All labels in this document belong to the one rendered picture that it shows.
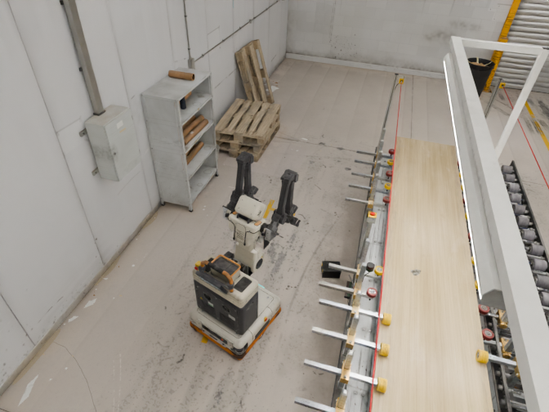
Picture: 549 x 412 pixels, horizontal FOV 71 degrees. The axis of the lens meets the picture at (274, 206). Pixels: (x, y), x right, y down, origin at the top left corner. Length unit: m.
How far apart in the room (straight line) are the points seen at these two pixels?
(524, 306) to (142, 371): 3.19
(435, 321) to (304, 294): 1.53
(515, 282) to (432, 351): 1.77
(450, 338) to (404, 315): 0.33
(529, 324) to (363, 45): 9.30
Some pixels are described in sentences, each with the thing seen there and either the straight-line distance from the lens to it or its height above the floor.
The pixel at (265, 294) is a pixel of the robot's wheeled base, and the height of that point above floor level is 0.28.
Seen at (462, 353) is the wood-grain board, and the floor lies 0.90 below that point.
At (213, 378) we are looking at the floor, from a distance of 3.69.
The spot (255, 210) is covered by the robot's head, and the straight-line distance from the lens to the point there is 3.02.
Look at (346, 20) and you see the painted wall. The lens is 10.08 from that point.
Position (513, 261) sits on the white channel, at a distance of 1.36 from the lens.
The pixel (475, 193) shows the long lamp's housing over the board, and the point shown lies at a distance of 1.74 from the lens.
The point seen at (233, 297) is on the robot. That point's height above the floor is 0.79.
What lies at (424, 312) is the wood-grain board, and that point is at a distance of 3.17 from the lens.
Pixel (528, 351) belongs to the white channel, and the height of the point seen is 2.46.
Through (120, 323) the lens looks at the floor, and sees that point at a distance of 4.16.
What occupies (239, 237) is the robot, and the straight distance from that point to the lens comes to 3.17.
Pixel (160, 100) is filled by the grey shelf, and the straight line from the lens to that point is 4.43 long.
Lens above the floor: 3.29
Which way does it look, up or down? 39 degrees down
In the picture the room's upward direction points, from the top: 3 degrees clockwise
